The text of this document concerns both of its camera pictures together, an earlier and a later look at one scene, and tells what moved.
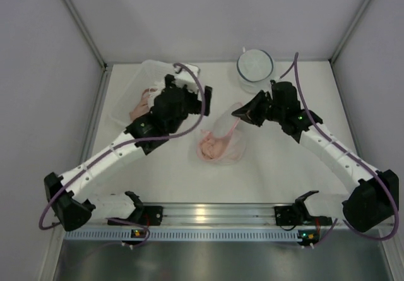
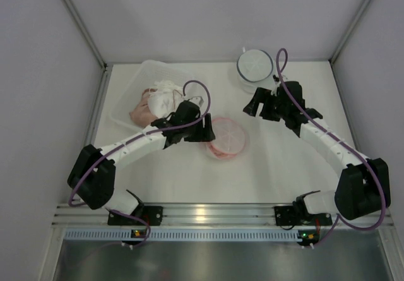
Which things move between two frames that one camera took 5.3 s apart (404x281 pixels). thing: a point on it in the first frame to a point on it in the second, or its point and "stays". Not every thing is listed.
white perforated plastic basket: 148,74 stays
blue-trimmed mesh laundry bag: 255,71 stays
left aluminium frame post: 81,23 stays
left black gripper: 170,81 to 196,132
